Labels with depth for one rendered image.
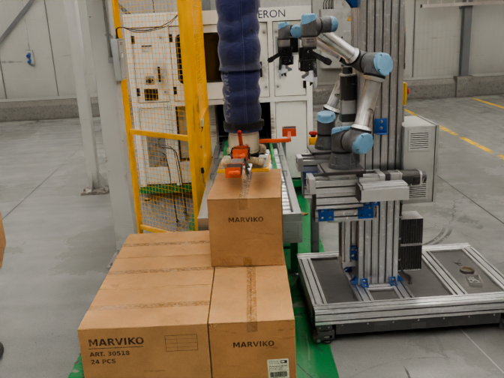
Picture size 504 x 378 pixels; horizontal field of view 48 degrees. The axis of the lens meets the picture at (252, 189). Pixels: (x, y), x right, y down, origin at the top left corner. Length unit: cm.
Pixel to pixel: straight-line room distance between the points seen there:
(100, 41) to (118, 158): 88
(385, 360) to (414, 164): 113
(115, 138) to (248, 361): 230
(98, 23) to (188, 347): 255
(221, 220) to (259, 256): 30
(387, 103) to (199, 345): 170
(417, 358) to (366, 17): 192
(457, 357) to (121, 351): 184
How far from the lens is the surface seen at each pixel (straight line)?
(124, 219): 463
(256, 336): 268
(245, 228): 309
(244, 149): 297
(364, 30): 329
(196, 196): 453
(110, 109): 443
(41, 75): 1300
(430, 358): 345
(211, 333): 268
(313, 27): 282
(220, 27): 312
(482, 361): 349
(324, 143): 364
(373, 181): 323
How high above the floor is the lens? 186
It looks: 17 degrees down
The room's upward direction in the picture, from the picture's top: 3 degrees counter-clockwise
